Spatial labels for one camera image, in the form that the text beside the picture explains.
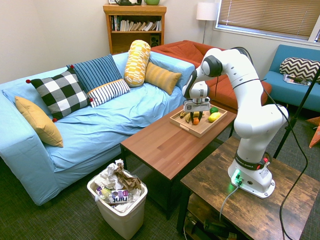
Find black equipment under table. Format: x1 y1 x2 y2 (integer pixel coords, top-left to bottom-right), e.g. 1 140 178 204
183 216 238 240

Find blue striped pillow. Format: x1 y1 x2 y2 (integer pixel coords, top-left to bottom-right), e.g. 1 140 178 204
66 53 123 94

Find black white chevron pillow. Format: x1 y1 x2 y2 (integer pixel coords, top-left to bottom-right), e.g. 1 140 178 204
279 56 320 83

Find magazine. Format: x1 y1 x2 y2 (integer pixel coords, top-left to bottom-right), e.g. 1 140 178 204
282 73 312 87

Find plain mustard pillow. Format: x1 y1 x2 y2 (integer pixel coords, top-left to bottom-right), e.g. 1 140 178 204
14 96 64 148

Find rustic brown wooden table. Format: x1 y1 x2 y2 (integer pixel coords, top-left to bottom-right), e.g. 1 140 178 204
176 136 320 240

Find black camera tripod stand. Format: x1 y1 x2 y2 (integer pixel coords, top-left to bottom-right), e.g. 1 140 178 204
272 63 320 160

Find orange sectional sofa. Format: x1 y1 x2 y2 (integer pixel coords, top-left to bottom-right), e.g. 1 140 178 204
150 39 273 115

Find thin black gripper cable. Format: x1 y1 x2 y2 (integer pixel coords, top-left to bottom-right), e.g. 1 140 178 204
213 74 222 97

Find brown window blinds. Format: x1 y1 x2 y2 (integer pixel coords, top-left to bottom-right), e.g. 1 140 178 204
216 0 320 42

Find teal sofa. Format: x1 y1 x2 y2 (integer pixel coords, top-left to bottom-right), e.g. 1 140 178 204
262 44 320 113

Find crumpled brown paper bag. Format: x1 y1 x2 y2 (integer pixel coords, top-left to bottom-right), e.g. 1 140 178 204
113 163 142 192

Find black object on bookshelf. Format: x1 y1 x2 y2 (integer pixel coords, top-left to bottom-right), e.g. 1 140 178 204
116 0 143 6

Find light blue sofa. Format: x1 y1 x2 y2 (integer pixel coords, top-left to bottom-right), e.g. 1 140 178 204
0 51 196 207

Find small black speaker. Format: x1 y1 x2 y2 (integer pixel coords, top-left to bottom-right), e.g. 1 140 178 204
149 34 161 47

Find wooden bookshelf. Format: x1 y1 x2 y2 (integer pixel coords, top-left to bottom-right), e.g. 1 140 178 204
102 3 168 55

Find yellow lemon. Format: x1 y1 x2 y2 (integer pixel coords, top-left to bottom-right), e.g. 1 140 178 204
207 111 221 123

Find cream plastic trash bin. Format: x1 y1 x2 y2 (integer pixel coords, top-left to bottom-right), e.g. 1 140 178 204
86 169 148 240

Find white shade floor lamp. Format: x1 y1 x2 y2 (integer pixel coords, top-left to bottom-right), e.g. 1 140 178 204
196 2 220 45

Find white navy striped pillow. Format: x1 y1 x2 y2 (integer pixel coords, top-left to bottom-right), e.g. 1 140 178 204
86 78 131 109

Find grey cable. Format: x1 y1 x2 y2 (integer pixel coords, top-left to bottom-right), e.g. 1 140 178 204
219 183 241 222

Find hint water bottle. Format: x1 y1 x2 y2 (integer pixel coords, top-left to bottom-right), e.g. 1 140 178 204
94 189 135 205

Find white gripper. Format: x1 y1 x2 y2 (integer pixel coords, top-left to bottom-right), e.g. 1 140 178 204
183 97 211 124

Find crumpled white paper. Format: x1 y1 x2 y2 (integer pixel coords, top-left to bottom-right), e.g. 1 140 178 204
96 158 126 188

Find mustard striped lumbar pillow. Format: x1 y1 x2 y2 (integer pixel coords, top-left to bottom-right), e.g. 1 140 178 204
144 61 183 96

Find light wooden tray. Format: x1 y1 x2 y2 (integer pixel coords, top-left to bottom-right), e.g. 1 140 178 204
169 104 228 139

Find row of books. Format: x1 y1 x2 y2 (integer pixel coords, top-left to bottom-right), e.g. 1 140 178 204
110 15 163 32

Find yellow white patterned bolster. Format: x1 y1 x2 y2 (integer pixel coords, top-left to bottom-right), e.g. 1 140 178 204
123 39 152 88

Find thick black cable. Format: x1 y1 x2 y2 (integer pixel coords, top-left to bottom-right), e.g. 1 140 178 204
229 46 309 240

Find black white checkered pillow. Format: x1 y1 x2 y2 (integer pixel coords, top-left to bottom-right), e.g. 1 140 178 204
25 65 94 123

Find reddish wooden coffee table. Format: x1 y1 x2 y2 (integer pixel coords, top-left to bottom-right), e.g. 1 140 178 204
120 103 238 221

